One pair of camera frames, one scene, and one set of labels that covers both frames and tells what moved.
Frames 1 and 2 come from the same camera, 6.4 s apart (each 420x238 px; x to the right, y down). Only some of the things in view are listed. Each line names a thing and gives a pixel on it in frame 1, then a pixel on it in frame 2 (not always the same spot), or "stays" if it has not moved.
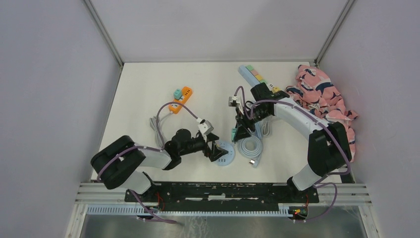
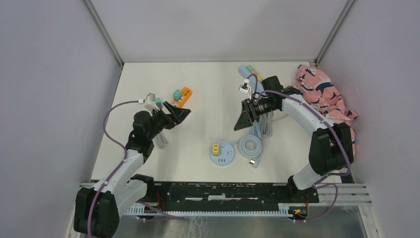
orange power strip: x=186 y=93 stays
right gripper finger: x=241 y=133 -> x=245 y=119
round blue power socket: x=226 y=159 stays
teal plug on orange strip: x=177 y=94 stays
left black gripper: x=216 y=151 -> x=178 y=114
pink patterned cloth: x=315 y=91 stays
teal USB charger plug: x=233 y=132 -> x=159 y=102
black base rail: x=223 y=195 stays
